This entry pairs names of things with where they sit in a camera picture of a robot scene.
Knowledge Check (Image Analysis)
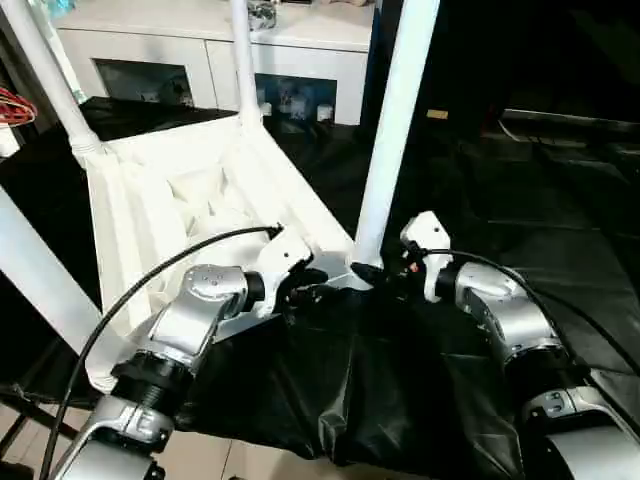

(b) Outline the white sideboard cabinet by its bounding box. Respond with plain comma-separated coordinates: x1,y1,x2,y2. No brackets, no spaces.
53,0,375,127

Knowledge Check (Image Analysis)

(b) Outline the white plastic table leg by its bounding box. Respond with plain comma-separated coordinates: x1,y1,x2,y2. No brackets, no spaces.
352,0,442,282
0,187,120,362
228,0,265,135
0,0,107,170

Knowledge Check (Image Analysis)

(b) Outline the black folding stand frame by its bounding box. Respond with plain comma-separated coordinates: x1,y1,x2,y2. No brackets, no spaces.
0,381,77,452

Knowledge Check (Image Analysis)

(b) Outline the dark glittery ornament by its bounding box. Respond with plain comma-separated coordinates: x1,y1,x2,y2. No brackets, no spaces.
247,0,280,32

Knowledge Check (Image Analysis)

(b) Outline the white plastic table top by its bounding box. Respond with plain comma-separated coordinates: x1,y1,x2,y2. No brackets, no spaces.
82,112,382,395

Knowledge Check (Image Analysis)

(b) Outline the red and white bundle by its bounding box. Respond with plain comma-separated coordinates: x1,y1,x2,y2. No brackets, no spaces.
0,86,40,127

